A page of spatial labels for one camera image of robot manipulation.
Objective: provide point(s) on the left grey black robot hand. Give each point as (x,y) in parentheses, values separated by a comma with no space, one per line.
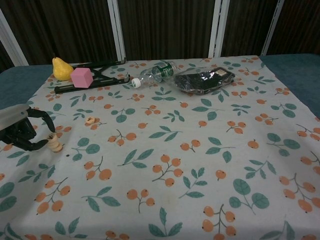
(15,117)

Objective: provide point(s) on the teal table cover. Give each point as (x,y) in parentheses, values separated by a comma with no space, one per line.
(20,85)

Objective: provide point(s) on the dark wood-grain partition panel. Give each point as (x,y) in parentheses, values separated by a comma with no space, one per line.
(300,25)
(167,27)
(3,60)
(247,27)
(70,30)

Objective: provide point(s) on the yellow pear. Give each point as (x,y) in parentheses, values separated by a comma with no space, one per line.
(61,71)

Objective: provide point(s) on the pink cube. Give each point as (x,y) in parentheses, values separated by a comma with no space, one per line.
(81,78)

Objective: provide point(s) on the black folding laptop stand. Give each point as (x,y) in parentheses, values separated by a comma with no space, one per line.
(107,81)

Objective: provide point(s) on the clear bottle with green label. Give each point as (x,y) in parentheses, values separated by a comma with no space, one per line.
(166,70)

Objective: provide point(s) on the floral printed tablecloth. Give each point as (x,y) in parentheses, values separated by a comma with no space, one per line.
(175,150)

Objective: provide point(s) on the black plastic bag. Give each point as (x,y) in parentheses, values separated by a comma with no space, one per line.
(202,80)

